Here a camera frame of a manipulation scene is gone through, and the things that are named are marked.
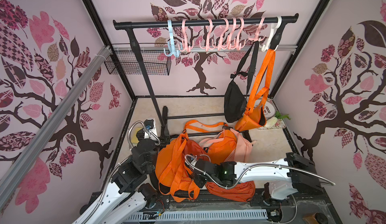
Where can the light blue plastic hook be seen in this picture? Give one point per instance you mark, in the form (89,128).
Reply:
(172,51)

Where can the right metal flex conduit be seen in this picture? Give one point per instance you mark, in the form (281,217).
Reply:
(279,170)

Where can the white perforated cable tray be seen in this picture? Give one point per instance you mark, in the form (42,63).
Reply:
(228,215)

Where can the orange backpack with straps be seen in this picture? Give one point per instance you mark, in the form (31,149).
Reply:
(172,174)

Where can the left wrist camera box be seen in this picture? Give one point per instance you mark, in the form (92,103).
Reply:
(151,127)

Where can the metal flex conduit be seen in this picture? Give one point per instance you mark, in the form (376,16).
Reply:
(279,170)
(132,133)

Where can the white toy radish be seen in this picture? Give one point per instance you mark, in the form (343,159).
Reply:
(271,122)

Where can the pink plastic hook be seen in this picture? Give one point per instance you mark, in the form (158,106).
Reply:
(223,41)
(229,38)
(184,47)
(256,36)
(210,43)
(237,45)

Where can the dark orange waist bag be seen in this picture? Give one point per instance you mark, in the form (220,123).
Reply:
(242,192)

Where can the black crossbody bag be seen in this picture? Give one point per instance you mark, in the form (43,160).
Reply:
(234,100)

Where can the black clothes rack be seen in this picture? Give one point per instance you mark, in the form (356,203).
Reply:
(129,27)

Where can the grey aluminium rail left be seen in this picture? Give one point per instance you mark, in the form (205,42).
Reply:
(22,165)

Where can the white plastic hook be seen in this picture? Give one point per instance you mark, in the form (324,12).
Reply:
(265,46)

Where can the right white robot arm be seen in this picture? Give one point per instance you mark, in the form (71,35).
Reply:
(279,190)

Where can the peach pink bag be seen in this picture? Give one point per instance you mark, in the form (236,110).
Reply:
(243,148)

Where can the yellow sponge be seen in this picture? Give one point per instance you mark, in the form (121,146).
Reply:
(135,134)

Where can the bright orange sling bag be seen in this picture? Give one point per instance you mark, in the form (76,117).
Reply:
(253,116)

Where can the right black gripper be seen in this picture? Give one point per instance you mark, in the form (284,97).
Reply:
(197,170)

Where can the round plate with characters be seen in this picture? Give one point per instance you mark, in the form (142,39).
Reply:
(269,109)

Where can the left metal flex conduit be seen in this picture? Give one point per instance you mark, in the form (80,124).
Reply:
(132,133)

